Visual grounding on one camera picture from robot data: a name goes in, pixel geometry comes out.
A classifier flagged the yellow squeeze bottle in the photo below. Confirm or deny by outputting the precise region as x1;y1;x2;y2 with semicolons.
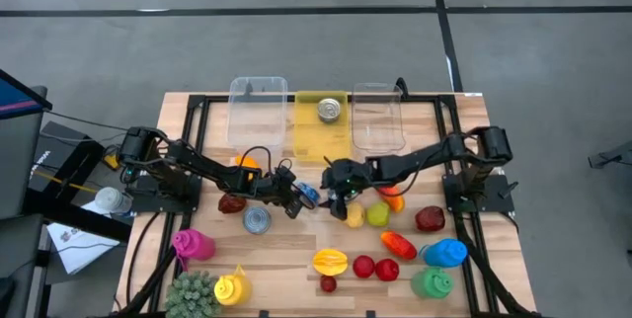
212;264;253;307

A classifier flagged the yellow toy pear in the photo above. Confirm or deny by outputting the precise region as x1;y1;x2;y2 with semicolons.
344;200;366;230

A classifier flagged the gray cart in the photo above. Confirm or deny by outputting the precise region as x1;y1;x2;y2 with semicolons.
0;85;50;318

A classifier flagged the thin yellow cable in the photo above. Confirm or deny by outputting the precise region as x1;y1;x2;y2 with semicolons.
29;167;99;195

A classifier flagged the yellow-green toy fruit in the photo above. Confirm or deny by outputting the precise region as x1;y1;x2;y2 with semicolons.
365;201;392;228

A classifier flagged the black metal beam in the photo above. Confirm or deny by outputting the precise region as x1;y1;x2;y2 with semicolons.
22;189;132;243

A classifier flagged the green squeeze bottle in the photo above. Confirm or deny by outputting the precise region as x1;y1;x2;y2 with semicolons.
410;266;454;301

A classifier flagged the clear plastic bin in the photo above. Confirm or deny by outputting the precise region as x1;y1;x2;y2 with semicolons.
226;75;289;150
350;82;408;155

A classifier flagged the red-orange toy mango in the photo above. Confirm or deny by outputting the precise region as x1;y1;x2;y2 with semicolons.
379;229;419;262
377;185;406;214

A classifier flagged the dark red-brown toy fruit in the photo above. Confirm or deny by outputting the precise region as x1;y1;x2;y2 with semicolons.
217;193;248;214
415;204;447;233

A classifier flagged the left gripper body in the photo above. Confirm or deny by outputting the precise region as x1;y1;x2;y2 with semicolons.
270;163;303;206

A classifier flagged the yellow toy starfruit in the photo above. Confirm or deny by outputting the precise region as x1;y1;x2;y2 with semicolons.
312;247;350;278

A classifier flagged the orange toy mango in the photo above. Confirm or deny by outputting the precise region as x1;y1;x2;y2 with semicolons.
233;154;263;182

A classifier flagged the blue-labelled tin can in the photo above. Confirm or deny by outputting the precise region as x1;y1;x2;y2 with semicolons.
297;182;322;205

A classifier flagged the pale green cup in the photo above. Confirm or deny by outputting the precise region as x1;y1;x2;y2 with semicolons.
293;89;353;164

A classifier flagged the pink squeeze bottle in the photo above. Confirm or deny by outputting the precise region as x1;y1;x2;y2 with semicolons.
171;228;217;273

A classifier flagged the thin black cable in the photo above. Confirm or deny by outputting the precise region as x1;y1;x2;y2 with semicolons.
48;109;129;134

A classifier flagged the green succulent plant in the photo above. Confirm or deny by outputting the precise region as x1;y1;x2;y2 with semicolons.
165;271;223;318

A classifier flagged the black box white lettering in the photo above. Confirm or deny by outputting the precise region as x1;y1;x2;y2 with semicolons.
29;119;105;194

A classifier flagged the white printed paper sheet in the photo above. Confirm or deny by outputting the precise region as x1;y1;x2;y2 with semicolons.
46;221;122;276

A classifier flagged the red tomato toy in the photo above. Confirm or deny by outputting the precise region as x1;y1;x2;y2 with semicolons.
374;258;401;282

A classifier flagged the black metal table frame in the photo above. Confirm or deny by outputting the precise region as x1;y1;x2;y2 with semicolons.
116;76;544;318

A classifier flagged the blue squeeze bottle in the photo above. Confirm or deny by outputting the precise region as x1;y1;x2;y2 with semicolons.
419;237;469;269

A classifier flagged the thick black cable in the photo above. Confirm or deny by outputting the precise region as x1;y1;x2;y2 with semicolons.
125;211;164;307

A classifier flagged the red toy apple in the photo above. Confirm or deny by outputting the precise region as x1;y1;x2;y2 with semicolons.
352;254;377;279

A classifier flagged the monitor with blue screen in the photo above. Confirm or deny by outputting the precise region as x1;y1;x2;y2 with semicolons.
0;68;53;120

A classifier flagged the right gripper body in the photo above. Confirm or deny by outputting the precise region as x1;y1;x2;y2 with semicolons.
323;158;370;196

